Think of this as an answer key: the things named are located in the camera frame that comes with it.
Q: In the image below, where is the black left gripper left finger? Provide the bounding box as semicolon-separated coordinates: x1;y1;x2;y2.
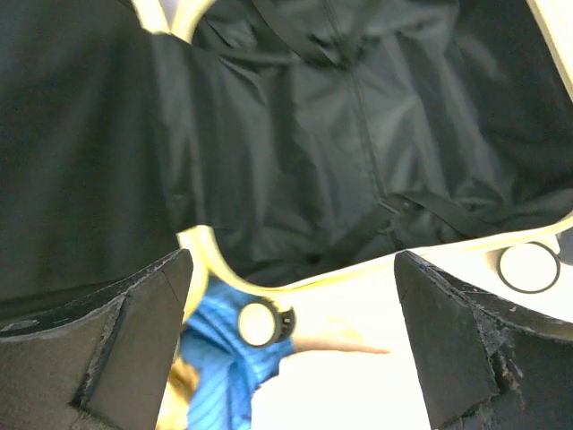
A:
1;250;193;429

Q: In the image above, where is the pale yellow open suitcase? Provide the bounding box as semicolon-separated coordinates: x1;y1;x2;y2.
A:
0;0;573;348

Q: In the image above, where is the blue patterned cloth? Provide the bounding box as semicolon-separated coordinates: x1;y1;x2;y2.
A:
180;279;295;430

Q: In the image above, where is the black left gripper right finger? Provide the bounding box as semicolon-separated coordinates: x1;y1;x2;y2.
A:
394;252;572;429

